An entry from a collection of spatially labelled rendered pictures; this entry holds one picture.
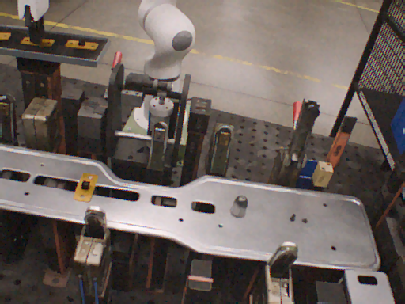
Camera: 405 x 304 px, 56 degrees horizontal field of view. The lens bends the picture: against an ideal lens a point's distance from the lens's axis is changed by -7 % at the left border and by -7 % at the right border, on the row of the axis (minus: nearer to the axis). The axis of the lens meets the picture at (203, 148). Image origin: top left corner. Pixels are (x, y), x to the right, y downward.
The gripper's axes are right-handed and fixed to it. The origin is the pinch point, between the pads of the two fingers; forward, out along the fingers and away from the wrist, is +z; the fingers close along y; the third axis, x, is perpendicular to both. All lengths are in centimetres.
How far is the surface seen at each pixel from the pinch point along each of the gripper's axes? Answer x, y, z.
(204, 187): 48, 30, 19
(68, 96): 12.5, 14.5, 8.7
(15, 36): -7.1, -2.1, 2.7
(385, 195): 97, 24, 20
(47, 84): 3.1, 3.6, 13.1
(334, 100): 174, -193, 118
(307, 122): 69, 22, 2
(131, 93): 28.6, 18.7, 2.9
